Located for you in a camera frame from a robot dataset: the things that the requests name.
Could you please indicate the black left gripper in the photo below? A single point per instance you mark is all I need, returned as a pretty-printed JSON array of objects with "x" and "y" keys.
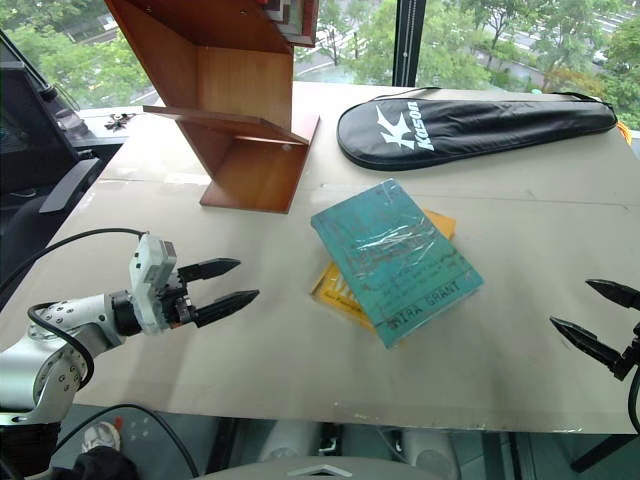
[{"x": 179, "y": 302}]

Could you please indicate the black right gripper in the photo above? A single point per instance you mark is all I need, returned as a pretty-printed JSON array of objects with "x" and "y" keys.
[{"x": 633, "y": 356}]

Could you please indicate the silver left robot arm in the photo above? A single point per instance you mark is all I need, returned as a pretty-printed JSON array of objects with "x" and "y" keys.
[{"x": 55, "y": 360}]

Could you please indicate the yellow paperback book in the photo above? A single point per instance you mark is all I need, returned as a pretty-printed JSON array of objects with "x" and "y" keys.
[{"x": 342, "y": 295}]

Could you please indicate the teal paperback book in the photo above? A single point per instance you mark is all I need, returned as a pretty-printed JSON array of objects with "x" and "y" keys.
[{"x": 395, "y": 260}]

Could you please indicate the brown wooden zigzag bookshelf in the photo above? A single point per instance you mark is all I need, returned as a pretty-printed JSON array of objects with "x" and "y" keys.
[{"x": 240, "y": 85}]

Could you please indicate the black table leg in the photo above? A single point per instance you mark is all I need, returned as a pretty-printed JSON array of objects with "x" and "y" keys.
[{"x": 597, "y": 450}]

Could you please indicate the white sneaker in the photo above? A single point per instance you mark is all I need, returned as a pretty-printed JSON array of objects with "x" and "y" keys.
[{"x": 101, "y": 434}]

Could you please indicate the small black clutter item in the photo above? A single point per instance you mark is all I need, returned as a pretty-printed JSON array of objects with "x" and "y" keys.
[{"x": 118, "y": 121}]

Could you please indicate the black Kason racket cover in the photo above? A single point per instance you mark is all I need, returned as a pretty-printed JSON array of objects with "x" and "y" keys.
[{"x": 470, "y": 127}]

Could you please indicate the black office chair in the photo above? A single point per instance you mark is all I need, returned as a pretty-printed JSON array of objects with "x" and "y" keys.
[{"x": 30, "y": 130}]

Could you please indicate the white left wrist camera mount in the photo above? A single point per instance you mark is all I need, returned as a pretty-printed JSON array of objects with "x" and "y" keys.
[{"x": 147, "y": 280}]

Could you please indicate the black window frame post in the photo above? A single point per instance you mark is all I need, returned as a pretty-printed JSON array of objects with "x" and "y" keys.
[{"x": 409, "y": 40}]

